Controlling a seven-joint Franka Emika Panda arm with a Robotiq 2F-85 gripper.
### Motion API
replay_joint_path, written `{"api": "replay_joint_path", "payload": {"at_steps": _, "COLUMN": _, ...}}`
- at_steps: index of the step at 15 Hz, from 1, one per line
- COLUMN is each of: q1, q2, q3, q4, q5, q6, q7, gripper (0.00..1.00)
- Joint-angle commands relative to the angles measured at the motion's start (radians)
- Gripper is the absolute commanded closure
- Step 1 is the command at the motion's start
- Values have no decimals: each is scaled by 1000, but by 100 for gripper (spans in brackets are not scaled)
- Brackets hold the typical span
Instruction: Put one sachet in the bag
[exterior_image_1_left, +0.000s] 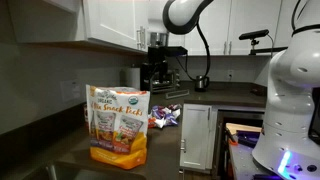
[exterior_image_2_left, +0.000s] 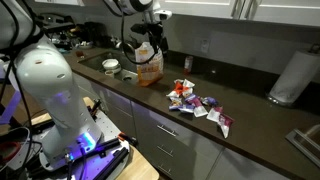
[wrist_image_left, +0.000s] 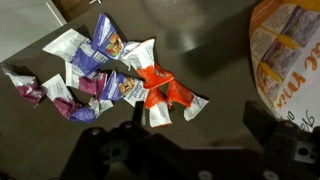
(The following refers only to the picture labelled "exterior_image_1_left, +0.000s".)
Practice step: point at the metal rack tray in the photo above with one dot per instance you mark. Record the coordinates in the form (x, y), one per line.
(177, 94)

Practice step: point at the orange white snack bag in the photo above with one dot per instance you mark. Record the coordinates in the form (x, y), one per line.
(118, 130)

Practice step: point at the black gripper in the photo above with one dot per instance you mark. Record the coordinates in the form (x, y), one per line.
(157, 56)

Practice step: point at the black countertop appliance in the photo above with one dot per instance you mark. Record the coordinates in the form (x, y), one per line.
(144, 77)

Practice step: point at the wooden board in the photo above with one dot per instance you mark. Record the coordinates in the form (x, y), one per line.
(242, 127)

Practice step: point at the steel electric kettle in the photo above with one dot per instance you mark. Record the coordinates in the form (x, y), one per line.
(201, 82)

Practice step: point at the purple snack sachet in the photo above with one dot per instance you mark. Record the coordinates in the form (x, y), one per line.
(159, 111)
(174, 107)
(168, 120)

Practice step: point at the purple blue box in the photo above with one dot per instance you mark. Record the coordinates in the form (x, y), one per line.
(248, 137)

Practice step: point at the grey perforated robot table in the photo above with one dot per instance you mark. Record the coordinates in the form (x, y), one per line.
(243, 163)

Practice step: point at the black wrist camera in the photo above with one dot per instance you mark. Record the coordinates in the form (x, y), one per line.
(177, 51)

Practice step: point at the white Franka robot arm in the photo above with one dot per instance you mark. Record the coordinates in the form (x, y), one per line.
(293, 100)

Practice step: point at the white lower cabinet door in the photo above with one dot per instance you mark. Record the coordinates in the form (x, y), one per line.
(196, 135)

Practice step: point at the white wall power outlet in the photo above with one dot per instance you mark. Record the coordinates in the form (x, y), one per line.
(230, 74)

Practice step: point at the white cabinet door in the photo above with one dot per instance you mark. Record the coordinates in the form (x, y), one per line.
(196, 135)
(255, 16)
(213, 31)
(111, 20)

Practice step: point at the black camera on stand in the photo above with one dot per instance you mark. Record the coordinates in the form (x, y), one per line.
(254, 34)

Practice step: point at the white upper cabinet door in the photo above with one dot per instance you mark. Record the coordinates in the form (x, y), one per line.
(255, 16)
(213, 31)
(111, 20)

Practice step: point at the white wall switch plate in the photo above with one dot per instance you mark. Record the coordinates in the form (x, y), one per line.
(70, 90)

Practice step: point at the white paper towel roll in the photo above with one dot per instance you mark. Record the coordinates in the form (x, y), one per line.
(130, 77)

